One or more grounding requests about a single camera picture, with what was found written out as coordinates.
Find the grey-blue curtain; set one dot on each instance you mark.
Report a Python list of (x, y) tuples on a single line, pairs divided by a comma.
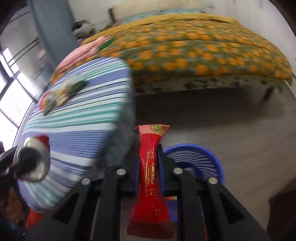
[(53, 23)]

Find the dark brown furniture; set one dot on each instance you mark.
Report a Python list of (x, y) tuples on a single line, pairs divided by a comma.
[(283, 213)]

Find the orange floral quilt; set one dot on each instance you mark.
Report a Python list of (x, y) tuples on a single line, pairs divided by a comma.
[(185, 53)]

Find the folded pink sheets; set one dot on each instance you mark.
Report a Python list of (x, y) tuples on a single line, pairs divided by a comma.
[(81, 52)]

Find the red snack wrapper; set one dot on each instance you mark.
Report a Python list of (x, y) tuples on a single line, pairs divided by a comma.
[(150, 185)]

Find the patterned bed skirt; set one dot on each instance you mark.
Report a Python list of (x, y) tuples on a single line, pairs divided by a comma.
[(208, 84)]

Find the green cloth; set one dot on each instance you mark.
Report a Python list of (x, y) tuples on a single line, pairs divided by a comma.
[(106, 44)]

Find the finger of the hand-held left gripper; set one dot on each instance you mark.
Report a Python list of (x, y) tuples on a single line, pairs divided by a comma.
[(27, 160)]

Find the teal patterned pillow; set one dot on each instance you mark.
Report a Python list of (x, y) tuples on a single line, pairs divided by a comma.
[(185, 11), (141, 18)]

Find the black-framed window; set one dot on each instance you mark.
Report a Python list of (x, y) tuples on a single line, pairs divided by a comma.
[(11, 92)]

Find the green and white carton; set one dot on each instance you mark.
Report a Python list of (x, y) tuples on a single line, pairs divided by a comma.
[(75, 87)]

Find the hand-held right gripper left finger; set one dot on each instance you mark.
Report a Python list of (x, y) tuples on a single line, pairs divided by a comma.
[(129, 180)]

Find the red plastic object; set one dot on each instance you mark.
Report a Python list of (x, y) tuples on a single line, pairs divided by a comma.
[(34, 219)]

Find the crushed red can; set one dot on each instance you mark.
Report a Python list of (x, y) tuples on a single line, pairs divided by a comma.
[(40, 172)]

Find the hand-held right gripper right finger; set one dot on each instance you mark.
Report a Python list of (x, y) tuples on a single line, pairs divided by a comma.
[(167, 176)]

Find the striped tablecloth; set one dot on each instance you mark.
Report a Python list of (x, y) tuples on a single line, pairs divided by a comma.
[(81, 129)]

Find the wooden bed leg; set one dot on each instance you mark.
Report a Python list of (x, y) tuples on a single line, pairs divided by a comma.
[(268, 93)]

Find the blue plastic basket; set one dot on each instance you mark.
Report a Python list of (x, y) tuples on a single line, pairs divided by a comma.
[(196, 157)]

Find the pile of clothes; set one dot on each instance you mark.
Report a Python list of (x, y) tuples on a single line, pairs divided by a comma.
[(84, 29)]

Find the glass sliding door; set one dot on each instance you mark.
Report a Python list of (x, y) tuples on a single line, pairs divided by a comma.
[(23, 34)]

